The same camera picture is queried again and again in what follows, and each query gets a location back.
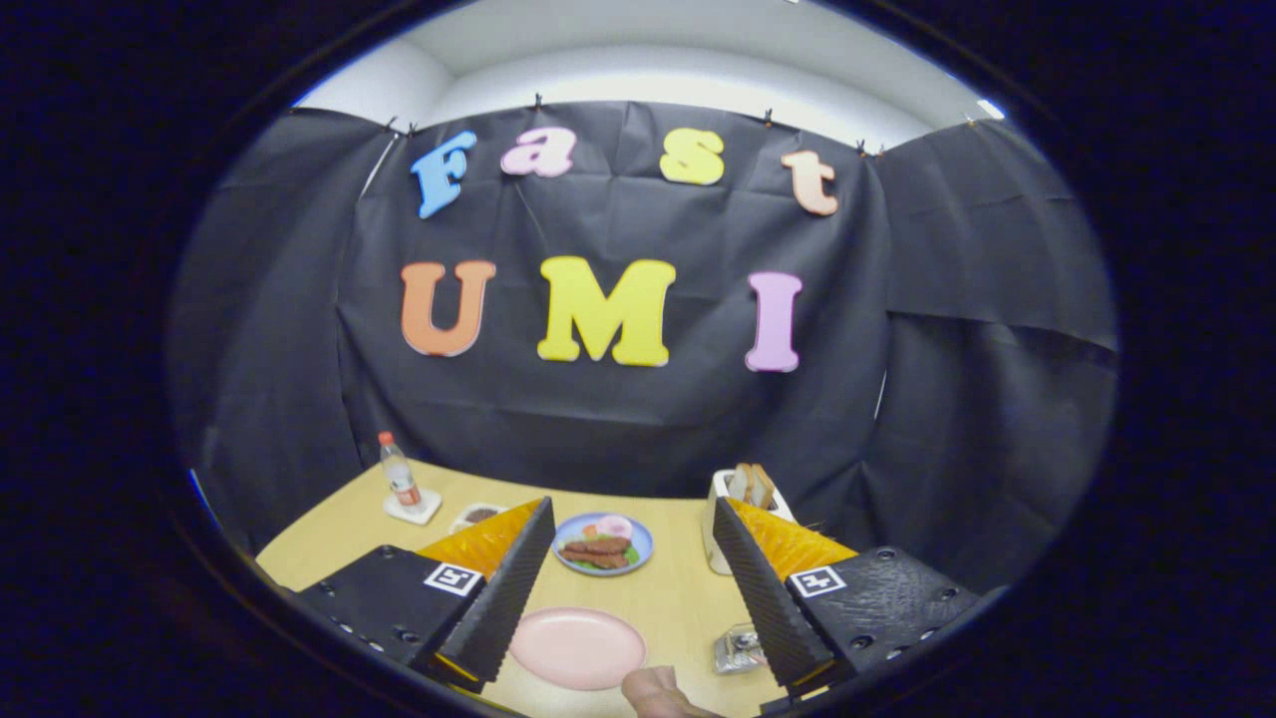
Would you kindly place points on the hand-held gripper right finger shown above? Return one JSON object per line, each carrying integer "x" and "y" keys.
{"x": 758, "y": 598}

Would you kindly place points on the blue plate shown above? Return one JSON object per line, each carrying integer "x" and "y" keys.
{"x": 643, "y": 543}

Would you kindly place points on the cream toaster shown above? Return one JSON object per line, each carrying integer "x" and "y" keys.
{"x": 716, "y": 543}

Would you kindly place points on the black backdrop cloth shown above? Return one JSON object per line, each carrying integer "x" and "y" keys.
{"x": 618, "y": 419}

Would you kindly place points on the white square coaster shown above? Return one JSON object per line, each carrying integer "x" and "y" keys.
{"x": 424, "y": 509}

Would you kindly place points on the pink ham slice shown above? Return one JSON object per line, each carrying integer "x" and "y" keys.
{"x": 615, "y": 527}

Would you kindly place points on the small ceiling light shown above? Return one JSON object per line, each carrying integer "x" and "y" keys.
{"x": 991, "y": 109}

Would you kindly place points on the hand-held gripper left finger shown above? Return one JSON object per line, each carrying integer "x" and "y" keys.
{"x": 508, "y": 598}

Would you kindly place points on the toast slice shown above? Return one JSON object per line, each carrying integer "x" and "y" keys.
{"x": 739, "y": 484}
{"x": 764, "y": 486}

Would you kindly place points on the white divided tray with grains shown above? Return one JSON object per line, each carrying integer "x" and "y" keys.
{"x": 478, "y": 517}

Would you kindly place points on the brown meat strip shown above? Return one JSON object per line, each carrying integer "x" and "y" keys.
{"x": 595, "y": 559}
{"x": 598, "y": 545}

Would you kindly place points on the clear water bottle red label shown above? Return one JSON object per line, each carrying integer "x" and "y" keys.
{"x": 401, "y": 474}

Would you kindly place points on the pink plate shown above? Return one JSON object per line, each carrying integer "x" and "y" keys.
{"x": 578, "y": 648}

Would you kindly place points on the green lettuce leaf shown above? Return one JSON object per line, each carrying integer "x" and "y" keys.
{"x": 632, "y": 555}

